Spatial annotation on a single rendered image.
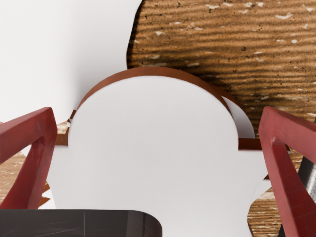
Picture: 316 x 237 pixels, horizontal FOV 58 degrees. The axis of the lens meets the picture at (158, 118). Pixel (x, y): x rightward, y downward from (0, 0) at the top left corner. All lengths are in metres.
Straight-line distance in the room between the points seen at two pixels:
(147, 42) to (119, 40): 0.02
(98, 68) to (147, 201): 0.08
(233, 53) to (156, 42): 0.05
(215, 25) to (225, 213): 0.10
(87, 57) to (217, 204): 0.11
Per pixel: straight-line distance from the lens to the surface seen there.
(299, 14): 0.18
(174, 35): 0.17
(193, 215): 0.17
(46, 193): 0.23
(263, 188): 0.17
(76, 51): 0.16
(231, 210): 0.17
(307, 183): 0.30
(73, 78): 0.17
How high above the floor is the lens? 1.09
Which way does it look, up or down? 55 degrees down
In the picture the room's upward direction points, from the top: 179 degrees counter-clockwise
